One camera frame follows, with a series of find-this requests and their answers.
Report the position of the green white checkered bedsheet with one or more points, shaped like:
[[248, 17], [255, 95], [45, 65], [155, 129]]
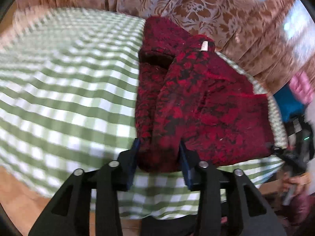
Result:
[[69, 84]]

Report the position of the red black knitted garment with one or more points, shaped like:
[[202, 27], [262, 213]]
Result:
[[188, 94]]

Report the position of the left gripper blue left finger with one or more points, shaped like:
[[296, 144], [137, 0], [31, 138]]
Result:
[[128, 165]]

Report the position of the person's right hand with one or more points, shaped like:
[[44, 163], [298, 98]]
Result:
[[301, 183]]

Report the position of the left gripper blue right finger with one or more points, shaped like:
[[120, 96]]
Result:
[[191, 170]]

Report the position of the brown floral patterned curtain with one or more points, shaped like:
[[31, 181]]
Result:
[[272, 40]]

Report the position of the blue cloth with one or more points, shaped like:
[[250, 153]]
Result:
[[289, 106]]

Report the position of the pink cloth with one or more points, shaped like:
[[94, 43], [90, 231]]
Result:
[[301, 88]]

